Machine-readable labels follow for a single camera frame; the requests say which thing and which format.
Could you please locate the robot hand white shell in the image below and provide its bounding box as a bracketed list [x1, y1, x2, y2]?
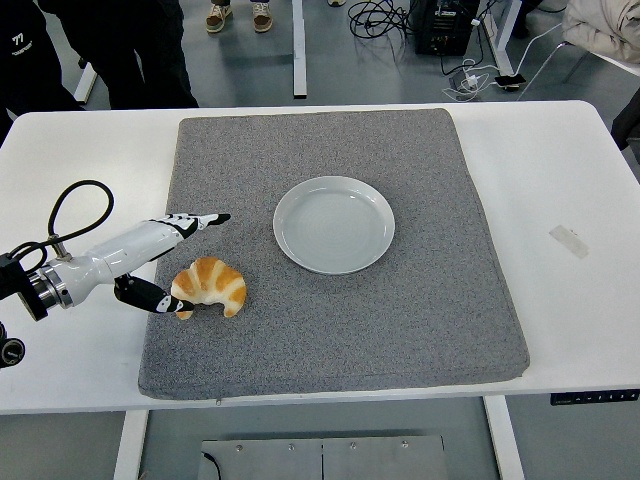
[58, 212, 233, 317]

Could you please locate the croissant bread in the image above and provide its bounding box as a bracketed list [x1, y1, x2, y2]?
[170, 256, 248, 321]

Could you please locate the grey round plate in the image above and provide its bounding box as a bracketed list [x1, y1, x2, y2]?
[272, 175, 396, 275]

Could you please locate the grey metal plate with screws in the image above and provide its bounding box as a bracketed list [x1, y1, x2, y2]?
[199, 434, 449, 480]

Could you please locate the white background desk leg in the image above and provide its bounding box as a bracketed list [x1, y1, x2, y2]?
[73, 58, 99, 104]
[291, 0, 308, 99]
[477, 0, 515, 76]

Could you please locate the white table leg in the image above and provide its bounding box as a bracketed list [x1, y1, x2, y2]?
[483, 397, 526, 480]
[113, 409, 150, 480]

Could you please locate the person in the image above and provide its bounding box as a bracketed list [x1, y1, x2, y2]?
[0, 0, 86, 134]
[38, 0, 200, 110]

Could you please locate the grey speckled mat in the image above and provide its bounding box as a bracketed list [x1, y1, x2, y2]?
[137, 107, 531, 401]

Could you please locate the person's right foot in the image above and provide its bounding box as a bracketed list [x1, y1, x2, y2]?
[205, 0, 234, 34]

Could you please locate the person's foot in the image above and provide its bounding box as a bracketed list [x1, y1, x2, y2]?
[251, 0, 274, 34]
[205, 0, 234, 34]

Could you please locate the person's left foot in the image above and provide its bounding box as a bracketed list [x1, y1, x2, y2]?
[251, 0, 274, 34]

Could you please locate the black equipment box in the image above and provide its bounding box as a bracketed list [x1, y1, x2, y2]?
[410, 0, 475, 56]

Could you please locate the black phone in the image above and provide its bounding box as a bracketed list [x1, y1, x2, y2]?
[493, 72, 528, 92]

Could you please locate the clear tape strip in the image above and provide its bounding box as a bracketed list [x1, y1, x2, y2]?
[548, 224, 590, 260]

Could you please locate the black table control panel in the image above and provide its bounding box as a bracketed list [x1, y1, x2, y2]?
[550, 388, 640, 406]

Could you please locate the dark garment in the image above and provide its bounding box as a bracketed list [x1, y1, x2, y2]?
[609, 92, 640, 151]

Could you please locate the beige padded jacket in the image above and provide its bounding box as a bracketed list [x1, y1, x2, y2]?
[561, 0, 640, 65]

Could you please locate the white chair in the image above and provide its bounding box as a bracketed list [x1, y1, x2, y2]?
[517, 29, 640, 101]

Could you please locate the black cable bundle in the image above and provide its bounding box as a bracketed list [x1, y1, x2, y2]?
[347, 0, 419, 39]

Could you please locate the white charger cable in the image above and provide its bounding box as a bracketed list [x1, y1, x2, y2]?
[442, 57, 501, 103]

